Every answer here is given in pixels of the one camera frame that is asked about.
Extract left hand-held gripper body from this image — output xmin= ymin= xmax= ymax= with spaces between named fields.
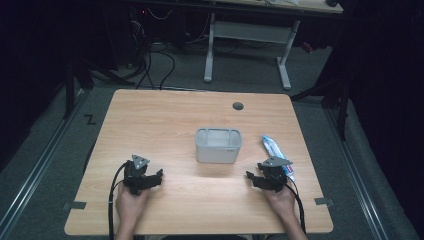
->
xmin=122 ymin=154 xmax=158 ymax=196

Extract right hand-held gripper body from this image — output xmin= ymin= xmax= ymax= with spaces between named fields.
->
xmin=257 ymin=156 xmax=294 ymax=194

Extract blue white toothpaste tube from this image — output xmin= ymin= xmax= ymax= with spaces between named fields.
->
xmin=261 ymin=134 xmax=297 ymax=183

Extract grey plastic organizer box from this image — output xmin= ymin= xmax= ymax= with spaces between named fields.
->
xmin=194 ymin=127 xmax=243 ymax=165

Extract person's right hand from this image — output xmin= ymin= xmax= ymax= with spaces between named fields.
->
xmin=264 ymin=184 xmax=298 ymax=218

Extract person's left hand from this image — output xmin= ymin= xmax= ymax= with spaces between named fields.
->
xmin=115 ymin=182 xmax=151 ymax=226

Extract grey tape strip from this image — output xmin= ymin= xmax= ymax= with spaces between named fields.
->
xmin=313 ymin=197 xmax=335 ymax=207
xmin=62 ymin=201 xmax=87 ymax=211

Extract black metal stand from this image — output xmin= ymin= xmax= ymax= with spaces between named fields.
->
xmin=62 ymin=54 xmax=136 ymax=120
xmin=289 ymin=71 xmax=352 ymax=142

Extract white-legged wooden desk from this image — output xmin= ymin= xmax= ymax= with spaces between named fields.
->
xmin=202 ymin=0 xmax=345 ymax=91

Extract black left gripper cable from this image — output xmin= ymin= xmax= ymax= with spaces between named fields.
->
xmin=107 ymin=161 xmax=130 ymax=240

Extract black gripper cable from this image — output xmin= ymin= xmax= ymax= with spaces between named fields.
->
xmin=107 ymin=161 xmax=130 ymax=240
xmin=283 ymin=182 xmax=308 ymax=235

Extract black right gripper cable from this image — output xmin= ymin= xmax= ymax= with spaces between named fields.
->
xmin=283 ymin=182 xmax=308 ymax=235

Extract metal floor rail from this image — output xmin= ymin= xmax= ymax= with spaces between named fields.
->
xmin=0 ymin=89 xmax=92 ymax=232
xmin=323 ymin=105 xmax=390 ymax=240

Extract black floor cables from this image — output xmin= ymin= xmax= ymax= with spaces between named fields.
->
xmin=128 ymin=9 xmax=211 ymax=91

